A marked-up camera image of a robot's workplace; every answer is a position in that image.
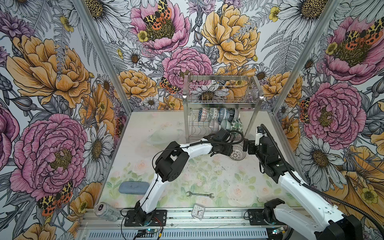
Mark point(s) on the right aluminium corner post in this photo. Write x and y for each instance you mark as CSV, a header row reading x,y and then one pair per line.
x,y
320,26

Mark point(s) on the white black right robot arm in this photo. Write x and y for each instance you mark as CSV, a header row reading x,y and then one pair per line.
x,y
325,222

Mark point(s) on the mint green striped bowl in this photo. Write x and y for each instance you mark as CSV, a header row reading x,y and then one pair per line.
x,y
225,124

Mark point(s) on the right green circuit board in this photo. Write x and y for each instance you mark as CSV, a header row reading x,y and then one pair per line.
x,y
277,231

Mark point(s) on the steel two-tier dish rack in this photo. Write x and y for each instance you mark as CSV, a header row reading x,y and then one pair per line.
x,y
241,92

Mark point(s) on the steel open-end wrench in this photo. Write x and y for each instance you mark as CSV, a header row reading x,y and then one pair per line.
x,y
191,194

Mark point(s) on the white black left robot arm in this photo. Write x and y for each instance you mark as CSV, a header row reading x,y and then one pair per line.
x,y
169,164

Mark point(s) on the left aluminium corner post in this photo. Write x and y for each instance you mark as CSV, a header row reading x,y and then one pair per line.
x,y
92,31

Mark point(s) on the aluminium front rail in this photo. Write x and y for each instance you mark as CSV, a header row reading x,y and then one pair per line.
x,y
180,218

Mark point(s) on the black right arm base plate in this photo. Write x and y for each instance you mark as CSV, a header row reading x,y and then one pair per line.
x,y
256,217

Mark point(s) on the dark grey patterned bowl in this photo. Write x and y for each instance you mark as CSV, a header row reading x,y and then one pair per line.
x,y
234,114

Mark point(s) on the green circuit board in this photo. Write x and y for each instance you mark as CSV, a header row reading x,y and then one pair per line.
x,y
146,233
277,231

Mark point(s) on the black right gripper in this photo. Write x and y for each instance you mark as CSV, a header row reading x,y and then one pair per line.
x,y
251,146

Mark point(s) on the green leaf pattern bowl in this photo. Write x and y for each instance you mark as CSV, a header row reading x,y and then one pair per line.
x,y
237,125

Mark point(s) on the blue floral bowl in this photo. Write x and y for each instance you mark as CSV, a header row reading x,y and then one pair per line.
x,y
223,114

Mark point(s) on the left green circuit board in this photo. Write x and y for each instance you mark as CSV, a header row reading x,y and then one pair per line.
x,y
146,233

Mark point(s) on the silver drink can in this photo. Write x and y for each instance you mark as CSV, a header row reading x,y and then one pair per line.
x,y
106,212

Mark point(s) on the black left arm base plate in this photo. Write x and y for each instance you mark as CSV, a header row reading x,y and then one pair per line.
x,y
157,218

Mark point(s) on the pink striped bowl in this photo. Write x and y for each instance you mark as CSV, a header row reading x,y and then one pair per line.
x,y
214,125

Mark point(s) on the small white square clock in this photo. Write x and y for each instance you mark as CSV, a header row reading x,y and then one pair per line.
x,y
198,212

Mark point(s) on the pale green patterned bowl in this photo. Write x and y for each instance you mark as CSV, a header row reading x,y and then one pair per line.
x,y
213,114

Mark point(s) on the blue geometric pattern bowl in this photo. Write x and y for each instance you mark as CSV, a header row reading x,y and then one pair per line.
x,y
203,114

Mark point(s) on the aluminium corner post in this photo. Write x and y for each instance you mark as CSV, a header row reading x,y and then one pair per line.
x,y
92,31
320,26

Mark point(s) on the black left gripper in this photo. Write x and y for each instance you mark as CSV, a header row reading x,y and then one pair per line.
x,y
228,151

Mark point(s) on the white slotted cable duct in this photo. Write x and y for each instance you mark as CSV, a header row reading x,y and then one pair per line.
x,y
181,234

